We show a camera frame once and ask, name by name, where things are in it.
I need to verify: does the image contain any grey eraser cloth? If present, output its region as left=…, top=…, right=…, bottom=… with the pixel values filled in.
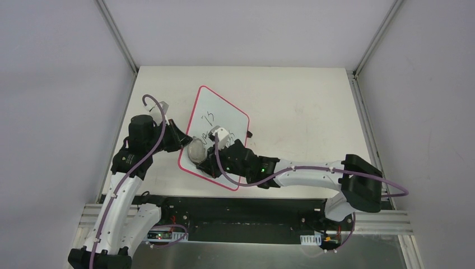
left=187, top=137, right=207, bottom=166

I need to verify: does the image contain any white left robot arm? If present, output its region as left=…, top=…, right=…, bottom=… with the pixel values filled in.
left=68, top=115, right=193, bottom=268

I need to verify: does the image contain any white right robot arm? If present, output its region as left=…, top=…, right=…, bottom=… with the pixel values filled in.
left=187, top=138, right=382, bottom=230

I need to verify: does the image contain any left controller board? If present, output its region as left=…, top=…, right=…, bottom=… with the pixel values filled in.
left=144, top=224, right=189, bottom=248

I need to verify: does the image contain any controller board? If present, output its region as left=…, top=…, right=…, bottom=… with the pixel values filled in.
left=144, top=224, right=189, bottom=248
left=299, top=231, right=343, bottom=251

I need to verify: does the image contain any right controller board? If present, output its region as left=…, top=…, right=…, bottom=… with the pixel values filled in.
left=299, top=231, right=343, bottom=251

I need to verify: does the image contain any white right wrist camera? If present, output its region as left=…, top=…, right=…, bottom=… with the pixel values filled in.
left=208, top=126, right=230, bottom=150

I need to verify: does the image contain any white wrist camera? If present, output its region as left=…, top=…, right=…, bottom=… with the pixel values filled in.
left=144, top=101, right=169, bottom=124
left=208, top=126, right=230, bottom=150

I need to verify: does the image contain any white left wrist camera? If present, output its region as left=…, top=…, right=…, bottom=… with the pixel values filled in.
left=144, top=101, right=169, bottom=124

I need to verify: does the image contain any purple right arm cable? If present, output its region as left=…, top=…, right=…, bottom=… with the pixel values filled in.
left=214, top=133, right=409, bottom=198

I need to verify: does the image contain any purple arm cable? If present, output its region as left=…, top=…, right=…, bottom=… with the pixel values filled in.
left=214, top=133, right=409, bottom=198
left=88, top=94, right=167, bottom=269

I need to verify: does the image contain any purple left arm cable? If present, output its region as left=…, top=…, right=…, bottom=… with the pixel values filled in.
left=88, top=94, right=167, bottom=269

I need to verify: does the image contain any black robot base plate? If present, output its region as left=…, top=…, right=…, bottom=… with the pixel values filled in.
left=132, top=194, right=352, bottom=245

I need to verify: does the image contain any aluminium frame post left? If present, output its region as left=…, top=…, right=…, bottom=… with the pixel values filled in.
left=95, top=0, right=139, bottom=77

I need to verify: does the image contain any aluminium frame post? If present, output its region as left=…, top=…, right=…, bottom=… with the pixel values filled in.
left=95, top=0, right=139, bottom=77
left=352, top=0, right=406, bottom=79

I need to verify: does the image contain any aluminium frame rail front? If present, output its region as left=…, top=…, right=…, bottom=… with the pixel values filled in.
left=78, top=203, right=413, bottom=235

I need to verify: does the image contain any aluminium frame post right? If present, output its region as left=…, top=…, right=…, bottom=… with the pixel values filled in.
left=352, top=0, right=406, bottom=79

